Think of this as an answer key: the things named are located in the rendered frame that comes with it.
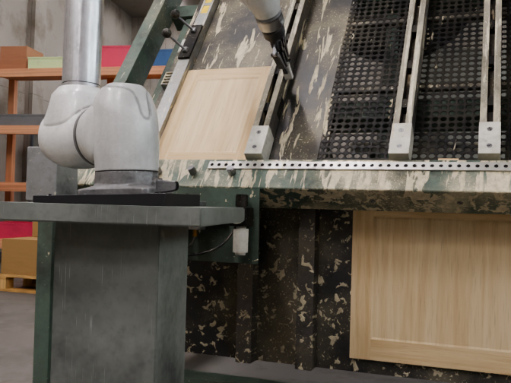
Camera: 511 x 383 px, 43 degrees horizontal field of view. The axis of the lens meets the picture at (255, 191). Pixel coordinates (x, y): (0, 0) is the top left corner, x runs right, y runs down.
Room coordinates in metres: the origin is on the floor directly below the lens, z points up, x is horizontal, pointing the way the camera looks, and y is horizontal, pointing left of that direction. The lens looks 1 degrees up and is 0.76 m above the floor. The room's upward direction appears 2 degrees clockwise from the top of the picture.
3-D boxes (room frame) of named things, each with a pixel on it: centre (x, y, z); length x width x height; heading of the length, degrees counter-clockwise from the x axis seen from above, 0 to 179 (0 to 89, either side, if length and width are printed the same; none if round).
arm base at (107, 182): (1.58, 0.30, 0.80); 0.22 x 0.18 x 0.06; 77
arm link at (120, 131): (1.59, 0.33, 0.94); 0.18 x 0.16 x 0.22; 50
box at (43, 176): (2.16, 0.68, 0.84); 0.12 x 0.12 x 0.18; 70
